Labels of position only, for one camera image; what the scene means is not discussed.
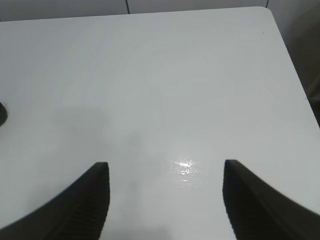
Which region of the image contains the small black teacup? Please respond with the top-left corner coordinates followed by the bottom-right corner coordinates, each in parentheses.
top-left (0, 102), bottom-right (8, 126)

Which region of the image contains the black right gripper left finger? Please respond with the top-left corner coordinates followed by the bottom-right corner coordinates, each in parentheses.
top-left (0, 162), bottom-right (110, 240)

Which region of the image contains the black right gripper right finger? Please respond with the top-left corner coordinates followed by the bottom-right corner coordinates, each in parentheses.
top-left (222, 159), bottom-right (320, 240)

